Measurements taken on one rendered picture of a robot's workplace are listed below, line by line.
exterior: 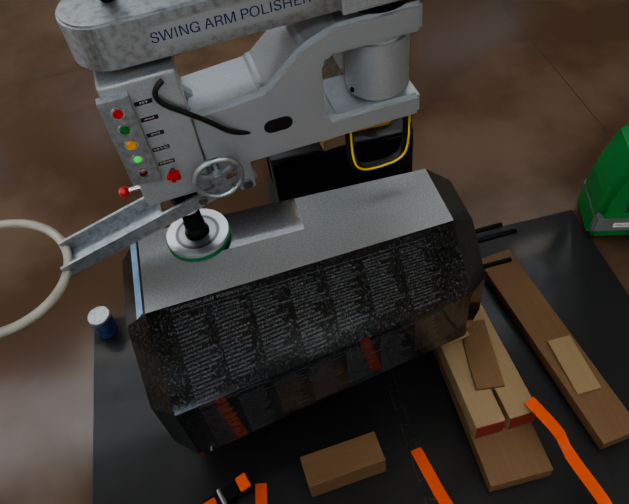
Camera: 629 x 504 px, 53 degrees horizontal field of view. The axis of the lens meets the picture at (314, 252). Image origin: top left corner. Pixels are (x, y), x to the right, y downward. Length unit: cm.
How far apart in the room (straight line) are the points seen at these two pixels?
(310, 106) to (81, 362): 179
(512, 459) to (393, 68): 149
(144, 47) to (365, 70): 61
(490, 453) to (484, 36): 285
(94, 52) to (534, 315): 205
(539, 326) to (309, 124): 147
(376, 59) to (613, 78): 263
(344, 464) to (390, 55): 146
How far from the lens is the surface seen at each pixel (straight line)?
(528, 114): 390
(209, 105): 174
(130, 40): 158
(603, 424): 270
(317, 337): 206
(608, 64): 437
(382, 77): 184
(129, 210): 212
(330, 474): 245
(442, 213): 215
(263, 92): 174
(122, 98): 164
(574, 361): 278
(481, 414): 249
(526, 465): 255
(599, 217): 319
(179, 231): 218
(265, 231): 214
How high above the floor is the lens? 244
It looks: 51 degrees down
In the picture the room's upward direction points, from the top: 9 degrees counter-clockwise
